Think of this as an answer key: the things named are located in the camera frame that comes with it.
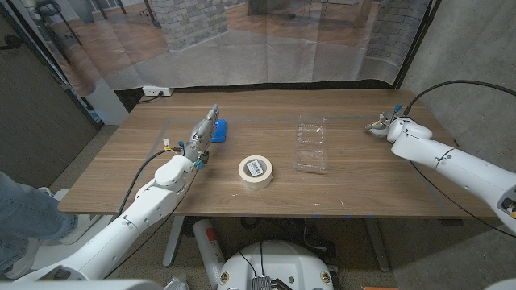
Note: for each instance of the white robot torso base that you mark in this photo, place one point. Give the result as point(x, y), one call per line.
point(278, 262)

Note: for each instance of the white cylinder with orange label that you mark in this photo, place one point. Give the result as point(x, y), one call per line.
point(209, 249)

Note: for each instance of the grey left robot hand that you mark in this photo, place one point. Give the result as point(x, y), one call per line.
point(201, 135)

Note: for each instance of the white power strip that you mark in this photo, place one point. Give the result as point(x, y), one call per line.
point(155, 90)

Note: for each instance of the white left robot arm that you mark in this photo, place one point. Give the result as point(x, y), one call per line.
point(129, 221)

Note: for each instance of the person leg in jeans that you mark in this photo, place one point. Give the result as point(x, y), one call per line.
point(28, 213)

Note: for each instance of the black slanted frame pole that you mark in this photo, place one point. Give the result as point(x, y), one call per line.
point(40, 52)

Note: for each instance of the white jar lid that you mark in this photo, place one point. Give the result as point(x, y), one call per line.
point(377, 133)

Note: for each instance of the black backdrop stand pole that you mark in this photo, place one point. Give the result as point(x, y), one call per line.
point(417, 42)

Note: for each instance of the perforated wall panel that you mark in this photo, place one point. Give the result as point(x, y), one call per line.
point(36, 129)

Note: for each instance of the blue block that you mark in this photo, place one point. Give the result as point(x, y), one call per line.
point(220, 133)

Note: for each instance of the masking tape roll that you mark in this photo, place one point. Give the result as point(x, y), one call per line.
point(243, 175)

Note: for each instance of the grey table leg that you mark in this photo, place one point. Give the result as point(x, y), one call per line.
point(378, 245)

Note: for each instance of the printed room backdrop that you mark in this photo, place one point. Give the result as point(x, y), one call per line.
point(242, 52)

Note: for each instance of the clear plastic bag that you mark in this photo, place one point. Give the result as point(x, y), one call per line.
point(176, 284)

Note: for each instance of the white table leg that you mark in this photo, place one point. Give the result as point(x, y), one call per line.
point(174, 241)

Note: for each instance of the clear plastic clamshell container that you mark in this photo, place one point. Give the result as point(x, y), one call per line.
point(310, 161)

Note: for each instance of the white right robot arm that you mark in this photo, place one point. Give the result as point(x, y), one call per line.
point(455, 165)

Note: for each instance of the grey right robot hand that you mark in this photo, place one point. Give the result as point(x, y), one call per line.
point(385, 118)

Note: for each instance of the white board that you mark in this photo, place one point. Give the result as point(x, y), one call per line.
point(106, 104)

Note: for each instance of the black wall hook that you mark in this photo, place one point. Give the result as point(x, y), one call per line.
point(11, 41)

